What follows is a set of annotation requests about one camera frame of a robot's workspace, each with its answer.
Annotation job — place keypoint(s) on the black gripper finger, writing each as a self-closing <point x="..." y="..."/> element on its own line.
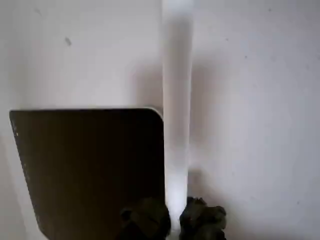
<point x="147" y="220"/>
<point x="200" y="222"/>

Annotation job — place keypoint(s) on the white stylus pencil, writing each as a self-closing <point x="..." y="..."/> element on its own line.
<point x="177" y="100"/>

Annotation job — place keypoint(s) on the black screen silver tablet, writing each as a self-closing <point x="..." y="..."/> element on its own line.
<point x="95" y="170"/>

